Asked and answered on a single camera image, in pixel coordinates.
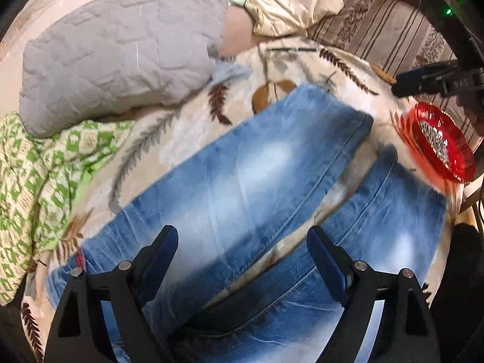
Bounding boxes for striped brown sofa cushion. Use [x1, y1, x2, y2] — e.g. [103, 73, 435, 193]
[306, 0, 469, 84]

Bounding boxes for blue denim pants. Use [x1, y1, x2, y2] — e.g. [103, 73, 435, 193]
[45, 83, 449, 363]

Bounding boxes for green patterned cloth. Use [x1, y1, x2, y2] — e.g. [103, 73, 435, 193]
[0, 111, 137, 307]

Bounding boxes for light blue cloth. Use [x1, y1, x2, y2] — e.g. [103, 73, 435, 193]
[210, 62, 252, 84]

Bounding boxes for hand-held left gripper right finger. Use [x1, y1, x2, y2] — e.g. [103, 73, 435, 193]
[307, 226, 441, 363]

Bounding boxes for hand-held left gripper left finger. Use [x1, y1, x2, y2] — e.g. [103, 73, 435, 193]
[44, 225, 179, 363]

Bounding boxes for red glass bowl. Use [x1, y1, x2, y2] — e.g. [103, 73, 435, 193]
[401, 102, 477, 186]

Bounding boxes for pink pillow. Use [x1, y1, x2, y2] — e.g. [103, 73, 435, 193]
[217, 5, 261, 59]

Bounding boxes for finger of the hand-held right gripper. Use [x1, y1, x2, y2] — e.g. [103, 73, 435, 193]
[391, 60, 460, 98]

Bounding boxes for leaf print blanket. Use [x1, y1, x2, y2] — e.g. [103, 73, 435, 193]
[19, 40, 466, 363]

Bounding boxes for cream crumpled cloth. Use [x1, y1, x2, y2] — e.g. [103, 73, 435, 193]
[221, 0, 345, 38]

